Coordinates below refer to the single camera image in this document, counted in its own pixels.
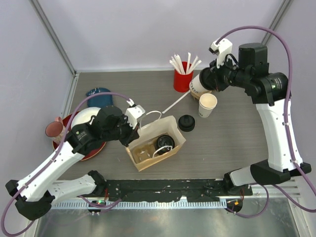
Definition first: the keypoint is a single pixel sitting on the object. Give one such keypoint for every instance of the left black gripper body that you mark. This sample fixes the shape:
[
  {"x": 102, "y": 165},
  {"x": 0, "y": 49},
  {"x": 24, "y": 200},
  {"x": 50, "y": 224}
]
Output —
[{"x": 123, "y": 132}]

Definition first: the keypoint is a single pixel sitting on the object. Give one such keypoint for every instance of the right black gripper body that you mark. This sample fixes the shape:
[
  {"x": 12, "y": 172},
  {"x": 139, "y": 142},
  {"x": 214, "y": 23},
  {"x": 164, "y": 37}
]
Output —
[{"x": 229, "y": 74}]

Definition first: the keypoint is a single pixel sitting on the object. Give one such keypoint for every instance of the white paper cup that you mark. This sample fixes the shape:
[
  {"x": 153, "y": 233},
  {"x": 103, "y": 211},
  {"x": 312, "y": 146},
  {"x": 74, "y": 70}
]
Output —
[
  {"x": 199, "y": 84},
  {"x": 165, "y": 144}
]

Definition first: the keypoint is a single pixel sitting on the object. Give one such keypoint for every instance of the brown paper bag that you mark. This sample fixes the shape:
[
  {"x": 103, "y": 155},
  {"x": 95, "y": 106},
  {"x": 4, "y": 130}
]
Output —
[{"x": 164, "y": 135}]

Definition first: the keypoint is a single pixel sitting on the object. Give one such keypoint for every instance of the stack of black cup lids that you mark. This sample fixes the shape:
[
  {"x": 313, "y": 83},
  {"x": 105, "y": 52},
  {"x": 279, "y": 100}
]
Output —
[{"x": 186, "y": 123}]

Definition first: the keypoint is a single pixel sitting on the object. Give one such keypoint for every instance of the white straw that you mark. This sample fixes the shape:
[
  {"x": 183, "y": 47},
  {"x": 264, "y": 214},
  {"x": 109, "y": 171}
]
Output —
[{"x": 176, "y": 102}]

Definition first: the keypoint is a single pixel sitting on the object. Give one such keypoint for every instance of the brown cardboard cup carrier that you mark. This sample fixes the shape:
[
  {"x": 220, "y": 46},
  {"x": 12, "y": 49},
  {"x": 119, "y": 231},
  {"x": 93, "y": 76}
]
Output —
[{"x": 143, "y": 153}]

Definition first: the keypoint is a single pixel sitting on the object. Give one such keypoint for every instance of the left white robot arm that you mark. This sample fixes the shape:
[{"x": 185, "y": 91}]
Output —
[{"x": 38, "y": 192}]

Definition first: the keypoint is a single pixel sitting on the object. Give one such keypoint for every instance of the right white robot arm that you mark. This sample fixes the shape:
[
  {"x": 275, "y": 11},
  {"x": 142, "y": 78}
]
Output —
[{"x": 268, "y": 94}]

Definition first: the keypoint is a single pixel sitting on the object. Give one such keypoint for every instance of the blue cloth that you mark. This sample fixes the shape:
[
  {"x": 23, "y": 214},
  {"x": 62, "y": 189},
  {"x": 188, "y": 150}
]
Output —
[{"x": 99, "y": 101}]

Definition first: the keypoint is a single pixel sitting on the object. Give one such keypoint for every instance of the white paper plate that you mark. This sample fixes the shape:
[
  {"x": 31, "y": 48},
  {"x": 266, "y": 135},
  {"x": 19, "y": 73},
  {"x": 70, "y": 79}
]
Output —
[{"x": 84, "y": 116}]

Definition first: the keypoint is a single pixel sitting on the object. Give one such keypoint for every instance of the red round plate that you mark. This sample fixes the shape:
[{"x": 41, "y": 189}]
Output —
[{"x": 92, "y": 153}]

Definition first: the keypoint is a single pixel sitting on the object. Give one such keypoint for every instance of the pink plastic cup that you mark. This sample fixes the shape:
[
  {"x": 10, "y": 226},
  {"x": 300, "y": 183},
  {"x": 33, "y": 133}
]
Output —
[{"x": 56, "y": 130}]

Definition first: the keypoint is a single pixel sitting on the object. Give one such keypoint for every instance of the stack of white paper cups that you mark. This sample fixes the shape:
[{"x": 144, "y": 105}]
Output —
[{"x": 207, "y": 102}]

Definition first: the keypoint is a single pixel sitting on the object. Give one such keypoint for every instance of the remaining cardboard carrier stack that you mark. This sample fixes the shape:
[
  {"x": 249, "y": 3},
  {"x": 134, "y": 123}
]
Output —
[{"x": 196, "y": 95}]

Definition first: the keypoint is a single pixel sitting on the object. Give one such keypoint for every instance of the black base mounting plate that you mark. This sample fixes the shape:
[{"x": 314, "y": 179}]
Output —
[{"x": 168, "y": 190}]

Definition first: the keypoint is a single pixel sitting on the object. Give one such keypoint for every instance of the red straw holder cup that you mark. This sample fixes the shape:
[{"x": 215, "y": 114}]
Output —
[{"x": 181, "y": 82}]

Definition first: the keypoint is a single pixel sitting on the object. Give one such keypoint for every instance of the white wrapped straws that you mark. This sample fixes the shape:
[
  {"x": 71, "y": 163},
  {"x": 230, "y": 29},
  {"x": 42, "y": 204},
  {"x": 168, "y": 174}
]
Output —
[{"x": 184, "y": 67}]

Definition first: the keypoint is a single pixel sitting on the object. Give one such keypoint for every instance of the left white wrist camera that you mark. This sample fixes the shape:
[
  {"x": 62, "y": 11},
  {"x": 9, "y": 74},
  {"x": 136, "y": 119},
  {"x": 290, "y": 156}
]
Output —
[{"x": 134, "y": 113}]

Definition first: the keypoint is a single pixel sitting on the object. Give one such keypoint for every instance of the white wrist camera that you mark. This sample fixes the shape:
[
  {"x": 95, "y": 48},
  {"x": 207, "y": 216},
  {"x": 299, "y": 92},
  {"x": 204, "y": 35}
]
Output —
[
  {"x": 134, "y": 113},
  {"x": 221, "y": 49}
]

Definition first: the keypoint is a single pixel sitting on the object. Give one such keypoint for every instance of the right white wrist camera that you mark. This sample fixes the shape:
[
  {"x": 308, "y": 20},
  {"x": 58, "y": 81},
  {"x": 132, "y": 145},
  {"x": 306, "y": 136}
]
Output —
[{"x": 221, "y": 49}]

